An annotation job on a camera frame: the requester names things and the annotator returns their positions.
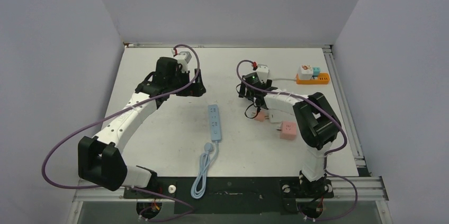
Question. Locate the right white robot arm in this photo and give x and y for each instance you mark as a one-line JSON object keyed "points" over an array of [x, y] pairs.
{"points": [[317, 123]]}

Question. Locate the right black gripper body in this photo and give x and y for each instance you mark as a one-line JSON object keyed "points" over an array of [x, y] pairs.
{"points": [[244, 88]]}

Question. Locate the orange power strip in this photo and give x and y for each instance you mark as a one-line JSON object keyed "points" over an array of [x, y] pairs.
{"points": [[321, 79]]}

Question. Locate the pink blue power strip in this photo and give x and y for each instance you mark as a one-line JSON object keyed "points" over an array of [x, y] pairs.
{"points": [[214, 123]]}

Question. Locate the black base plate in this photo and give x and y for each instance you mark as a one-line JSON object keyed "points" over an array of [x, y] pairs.
{"points": [[233, 195]]}

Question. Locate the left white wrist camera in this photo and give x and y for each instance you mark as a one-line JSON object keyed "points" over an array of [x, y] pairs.
{"points": [[183, 58]]}

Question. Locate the teal plug adapter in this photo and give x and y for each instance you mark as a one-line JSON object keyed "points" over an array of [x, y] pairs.
{"points": [[315, 71]]}

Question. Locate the small white flat adapter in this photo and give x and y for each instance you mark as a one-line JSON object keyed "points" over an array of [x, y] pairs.
{"points": [[274, 116]]}

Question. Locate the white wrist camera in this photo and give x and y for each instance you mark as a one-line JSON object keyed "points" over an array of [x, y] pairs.
{"points": [[183, 58], [262, 71]]}

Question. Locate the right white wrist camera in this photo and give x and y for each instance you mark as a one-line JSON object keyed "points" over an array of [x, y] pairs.
{"points": [[262, 71]]}

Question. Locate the small pink plug adapter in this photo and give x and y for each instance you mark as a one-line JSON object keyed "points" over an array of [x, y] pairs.
{"points": [[261, 116]]}

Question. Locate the white cube adapter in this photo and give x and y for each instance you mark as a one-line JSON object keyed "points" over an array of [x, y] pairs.
{"points": [[305, 72]]}

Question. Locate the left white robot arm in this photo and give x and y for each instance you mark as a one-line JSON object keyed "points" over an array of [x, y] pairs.
{"points": [[100, 158]]}

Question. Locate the pink cube socket adapter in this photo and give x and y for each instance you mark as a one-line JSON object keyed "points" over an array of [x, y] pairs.
{"points": [[288, 130]]}

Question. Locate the aluminium frame rail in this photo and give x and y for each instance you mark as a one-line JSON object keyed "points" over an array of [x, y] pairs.
{"points": [[347, 118]]}

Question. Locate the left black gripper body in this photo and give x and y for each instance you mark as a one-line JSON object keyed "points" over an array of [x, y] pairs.
{"points": [[180, 79]]}

